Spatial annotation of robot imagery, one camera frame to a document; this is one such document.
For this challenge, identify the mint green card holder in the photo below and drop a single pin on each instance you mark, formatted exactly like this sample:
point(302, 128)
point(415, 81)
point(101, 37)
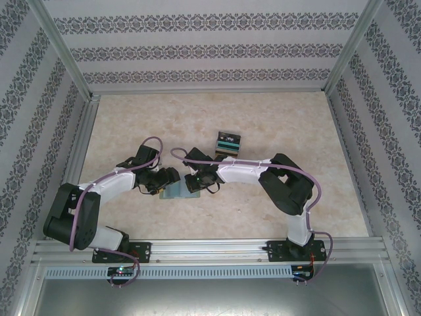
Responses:
point(177, 195)

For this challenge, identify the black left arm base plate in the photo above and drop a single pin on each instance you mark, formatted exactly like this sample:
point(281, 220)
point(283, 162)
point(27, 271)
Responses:
point(144, 251)

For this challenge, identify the teal card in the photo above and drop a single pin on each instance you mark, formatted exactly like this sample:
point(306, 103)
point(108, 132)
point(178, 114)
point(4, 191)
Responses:
point(227, 143)

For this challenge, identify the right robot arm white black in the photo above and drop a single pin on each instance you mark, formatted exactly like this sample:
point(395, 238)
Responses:
point(243, 171)

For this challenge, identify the aluminium cross rail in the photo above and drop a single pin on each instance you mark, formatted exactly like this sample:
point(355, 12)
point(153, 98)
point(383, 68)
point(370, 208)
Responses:
point(207, 91)

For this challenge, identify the grey metal panel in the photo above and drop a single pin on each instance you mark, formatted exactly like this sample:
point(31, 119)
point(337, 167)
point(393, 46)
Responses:
point(210, 296)

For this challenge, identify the small circuit board green light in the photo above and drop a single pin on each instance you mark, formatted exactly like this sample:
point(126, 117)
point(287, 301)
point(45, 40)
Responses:
point(120, 270)

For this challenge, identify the aluminium side rail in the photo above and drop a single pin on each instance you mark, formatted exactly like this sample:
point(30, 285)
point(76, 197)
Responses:
point(79, 145)
point(348, 145)

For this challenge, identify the aluminium mounting rail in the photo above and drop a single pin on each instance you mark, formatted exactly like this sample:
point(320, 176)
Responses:
point(210, 250)

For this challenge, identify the black VIP card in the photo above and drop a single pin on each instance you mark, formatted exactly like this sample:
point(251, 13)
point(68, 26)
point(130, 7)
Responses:
point(228, 136)

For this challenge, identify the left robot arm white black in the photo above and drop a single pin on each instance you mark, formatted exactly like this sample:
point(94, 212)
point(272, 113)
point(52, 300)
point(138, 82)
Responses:
point(115, 184)

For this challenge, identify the clear acrylic box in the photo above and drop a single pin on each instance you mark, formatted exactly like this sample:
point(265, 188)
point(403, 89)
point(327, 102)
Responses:
point(238, 145)

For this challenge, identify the aluminium frame post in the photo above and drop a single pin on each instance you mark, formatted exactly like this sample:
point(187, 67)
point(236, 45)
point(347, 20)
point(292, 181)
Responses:
point(62, 49)
point(353, 46)

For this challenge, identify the gold card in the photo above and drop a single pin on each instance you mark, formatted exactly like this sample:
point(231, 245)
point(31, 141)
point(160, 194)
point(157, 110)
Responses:
point(227, 154)

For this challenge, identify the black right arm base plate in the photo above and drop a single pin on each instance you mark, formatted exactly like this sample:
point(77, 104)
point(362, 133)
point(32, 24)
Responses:
point(276, 251)

